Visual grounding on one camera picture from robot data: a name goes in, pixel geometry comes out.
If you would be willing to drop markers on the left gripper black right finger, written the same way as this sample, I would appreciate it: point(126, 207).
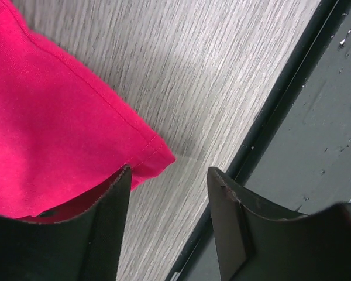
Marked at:
point(257, 239)

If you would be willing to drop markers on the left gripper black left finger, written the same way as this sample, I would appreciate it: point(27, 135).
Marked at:
point(78, 240)

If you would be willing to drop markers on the pink red t-shirt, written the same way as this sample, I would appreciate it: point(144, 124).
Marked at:
point(63, 131)

